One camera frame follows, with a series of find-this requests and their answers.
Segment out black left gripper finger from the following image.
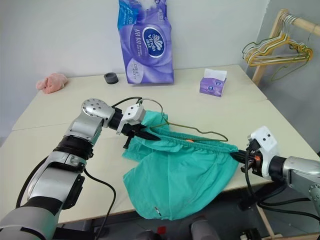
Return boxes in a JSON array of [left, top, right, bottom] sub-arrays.
[[122, 135, 135, 150], [133, 131, 161, 142]]

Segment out light green wire hanger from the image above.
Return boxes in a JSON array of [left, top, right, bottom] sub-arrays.
[[270, 31, 314, 83]]

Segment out white wire hanger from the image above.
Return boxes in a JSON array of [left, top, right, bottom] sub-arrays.
[[245, 14, 309, 63]]

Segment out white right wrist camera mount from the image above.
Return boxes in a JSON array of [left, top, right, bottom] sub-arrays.
[[247, 125, 280, 180]]

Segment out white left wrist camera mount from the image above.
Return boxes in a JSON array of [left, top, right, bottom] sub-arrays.
[[115, 104, 147, 136]]

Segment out small purple tissue box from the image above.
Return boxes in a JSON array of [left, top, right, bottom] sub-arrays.
[[198, 67, 229, 98]]

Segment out dark grey rounded shape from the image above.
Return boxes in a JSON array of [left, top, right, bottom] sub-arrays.
[[190, 215, 221, 240]]

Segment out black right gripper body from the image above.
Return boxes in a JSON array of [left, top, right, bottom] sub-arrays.
[[245, 139, 264, 176]]

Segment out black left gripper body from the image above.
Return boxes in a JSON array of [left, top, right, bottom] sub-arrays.
[[122, 122, 148, 138]]

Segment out yellow wire hanger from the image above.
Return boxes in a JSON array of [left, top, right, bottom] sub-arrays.
[[244, 29, 315, 68]]

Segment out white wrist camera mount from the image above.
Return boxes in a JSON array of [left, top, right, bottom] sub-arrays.
[[115, 104, 147, 136], [247, 125, 280, 180]]

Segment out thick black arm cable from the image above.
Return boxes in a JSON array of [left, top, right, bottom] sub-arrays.
[[83, 166, 118, 240]]

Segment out pink crumpled cloth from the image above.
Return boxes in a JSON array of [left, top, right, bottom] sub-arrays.
[[35, 72, 69, 95]]

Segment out green shorts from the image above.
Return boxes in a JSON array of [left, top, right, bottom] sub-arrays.
[[121, 109, 240, 222]]

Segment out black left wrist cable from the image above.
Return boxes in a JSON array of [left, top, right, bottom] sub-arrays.
[[110, 96, 144, 109]]

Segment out purple Vinda tissue multipack bag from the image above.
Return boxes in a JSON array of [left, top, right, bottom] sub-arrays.
[[117, 0, 175, 86]]

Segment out olive green wire hanger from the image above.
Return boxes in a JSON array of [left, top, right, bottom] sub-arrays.
[[139, 98, 229, 143]]

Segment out black round tape roll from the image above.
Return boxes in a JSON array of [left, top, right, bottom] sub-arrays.
[[103, 71, 119, 86]]

